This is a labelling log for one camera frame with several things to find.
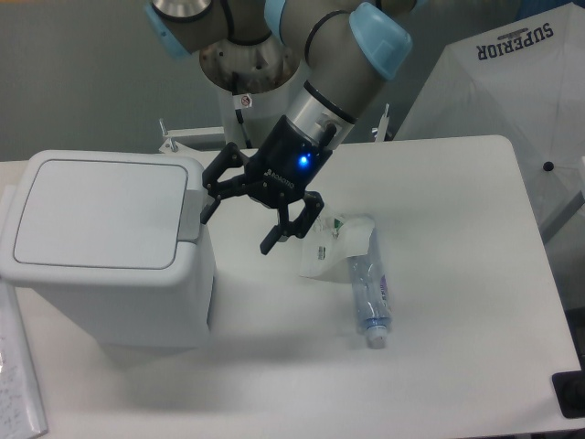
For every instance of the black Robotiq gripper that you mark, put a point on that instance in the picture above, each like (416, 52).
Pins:
(288, 169)

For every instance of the white push-lid trash can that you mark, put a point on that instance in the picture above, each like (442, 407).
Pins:
(115, 242)

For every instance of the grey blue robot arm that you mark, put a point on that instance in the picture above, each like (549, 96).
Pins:
(297, 75)

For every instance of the crumpled white plastic wrapper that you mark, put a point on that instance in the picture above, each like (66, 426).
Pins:
(333, 238)

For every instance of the clear plastic water bottle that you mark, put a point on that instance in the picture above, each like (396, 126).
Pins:
(371, 296)

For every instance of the black device at table edge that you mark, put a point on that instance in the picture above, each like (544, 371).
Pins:
(569, 389)

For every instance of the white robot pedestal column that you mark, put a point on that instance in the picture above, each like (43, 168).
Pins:
(248, 118)

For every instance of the white pedestal base frame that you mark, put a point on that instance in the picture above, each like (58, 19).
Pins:
(213, 138)

